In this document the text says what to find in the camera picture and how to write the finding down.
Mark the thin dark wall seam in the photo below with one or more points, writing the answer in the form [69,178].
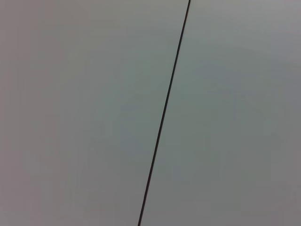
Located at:
[164,117]

